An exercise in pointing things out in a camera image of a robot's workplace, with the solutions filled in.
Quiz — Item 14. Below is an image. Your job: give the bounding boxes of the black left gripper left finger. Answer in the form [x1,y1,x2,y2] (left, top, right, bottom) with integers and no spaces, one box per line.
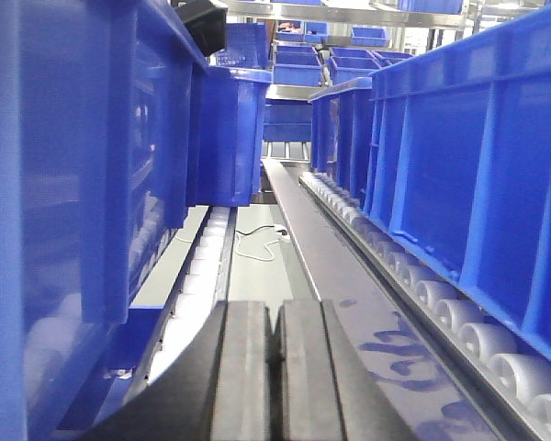
[82,301,271,440]

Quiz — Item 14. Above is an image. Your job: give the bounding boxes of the right roller track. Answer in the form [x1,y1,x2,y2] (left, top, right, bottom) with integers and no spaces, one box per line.
[299,172,551,440]

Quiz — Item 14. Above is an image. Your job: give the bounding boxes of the roller track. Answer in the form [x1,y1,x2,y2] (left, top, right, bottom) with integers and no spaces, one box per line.
[125,206,238,401]
[299,172,551,440]

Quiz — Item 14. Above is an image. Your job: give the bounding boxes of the large blue crate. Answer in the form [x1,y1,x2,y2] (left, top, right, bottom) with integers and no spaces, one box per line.
[365,6,551,361]
[0,1,205,440]

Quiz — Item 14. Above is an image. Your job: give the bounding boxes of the left roller track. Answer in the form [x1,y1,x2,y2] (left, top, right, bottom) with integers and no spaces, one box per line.
[125,206,238,401]

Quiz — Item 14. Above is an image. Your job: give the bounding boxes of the white floor cable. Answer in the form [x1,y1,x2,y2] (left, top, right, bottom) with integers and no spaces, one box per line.
[233,223,291,263]

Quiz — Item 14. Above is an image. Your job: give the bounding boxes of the blue bin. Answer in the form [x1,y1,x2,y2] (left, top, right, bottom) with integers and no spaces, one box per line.
[309,76,374,207]
[186,66,272,207]
[263,99,312,142]

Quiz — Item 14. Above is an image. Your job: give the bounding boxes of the black camera housing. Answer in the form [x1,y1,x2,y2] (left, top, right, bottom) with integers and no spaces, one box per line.
[171,0,228,56]

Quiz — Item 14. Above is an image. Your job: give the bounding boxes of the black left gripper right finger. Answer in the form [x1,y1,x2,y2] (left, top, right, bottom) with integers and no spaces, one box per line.
[273,300,416,440]

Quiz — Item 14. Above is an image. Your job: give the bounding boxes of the blue bin middle right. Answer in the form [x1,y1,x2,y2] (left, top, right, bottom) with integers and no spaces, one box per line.
[309,76,374,207]

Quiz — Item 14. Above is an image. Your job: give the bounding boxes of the far blue bin centre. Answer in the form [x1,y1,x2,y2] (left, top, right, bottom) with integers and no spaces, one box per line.
[263,99,312,142]

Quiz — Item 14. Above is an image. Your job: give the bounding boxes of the steel divider rail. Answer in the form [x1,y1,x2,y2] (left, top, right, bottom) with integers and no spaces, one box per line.
[264,159,500,440]

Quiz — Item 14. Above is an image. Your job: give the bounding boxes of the large blue crate right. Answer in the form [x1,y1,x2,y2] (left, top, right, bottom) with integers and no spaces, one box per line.
[365,6,551,361]

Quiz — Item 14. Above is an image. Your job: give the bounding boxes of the large blue crate left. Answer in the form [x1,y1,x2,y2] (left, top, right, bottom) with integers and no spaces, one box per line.
[0,1,205,440]

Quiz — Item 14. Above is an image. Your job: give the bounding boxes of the blue bin middle left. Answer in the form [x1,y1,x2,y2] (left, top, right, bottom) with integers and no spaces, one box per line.
[186,66,272,207]

